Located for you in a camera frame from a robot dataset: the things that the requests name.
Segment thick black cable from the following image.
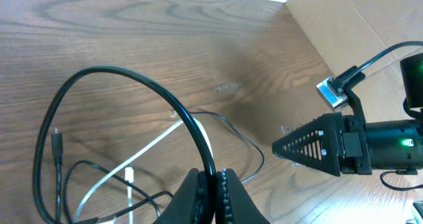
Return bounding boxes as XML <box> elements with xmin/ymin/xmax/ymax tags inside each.
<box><xmin>32</xmin><ymin>65</ymin><xmax>217</xmax><ymax>224</ymax></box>

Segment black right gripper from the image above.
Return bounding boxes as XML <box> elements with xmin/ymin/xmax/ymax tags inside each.
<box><xmin>272</xmin><ymin>91</ymin><xmax>422</xmax><ymax>176</ymax></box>

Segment cardboard panel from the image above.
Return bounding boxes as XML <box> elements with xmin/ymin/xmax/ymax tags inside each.
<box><xmin>286</xmin><ymin>0</ymin><xmax>422</xmax><ymax>122</ymax></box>

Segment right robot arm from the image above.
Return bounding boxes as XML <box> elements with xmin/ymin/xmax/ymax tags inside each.
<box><xmin>272</xmin><ymin>54</ymin><xmax>422</xmax><ymax>177</ymax></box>

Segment right camera cable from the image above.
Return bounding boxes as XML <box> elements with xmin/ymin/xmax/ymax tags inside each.
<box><xmin>335</xmin><ymin>40</ymin><xmax>423</xmax><ymax>94</ymax></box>

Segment thin black cable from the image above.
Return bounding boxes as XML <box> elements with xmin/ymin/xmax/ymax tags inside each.
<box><xmin>51</xmin><ymin>110</ymin><xmax>265</xmax><ymax>224</ymax></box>

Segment white usb cable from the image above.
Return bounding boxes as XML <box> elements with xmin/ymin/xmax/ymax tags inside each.
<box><xmin>73</xmin><ymin>110</ymin><xmax>214</xmax><ymax>224</ymax></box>

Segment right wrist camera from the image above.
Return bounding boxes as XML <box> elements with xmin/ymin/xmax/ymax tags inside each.
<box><xmin>316</xmin><ymin>77</ymin><xmax>348</xmax><ymax>112</ymax></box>

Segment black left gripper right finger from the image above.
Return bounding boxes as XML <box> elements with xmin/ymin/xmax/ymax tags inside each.
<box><xmin>216</xmin><ymin>168</ymin><xmax>270</xmax><ymax>224</ymax></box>

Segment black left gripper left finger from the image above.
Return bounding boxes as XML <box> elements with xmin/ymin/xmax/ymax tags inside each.
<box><xmin>153</xmin><ymin>168</ymin><xmax>208</xmax><ymax>224</ymax></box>

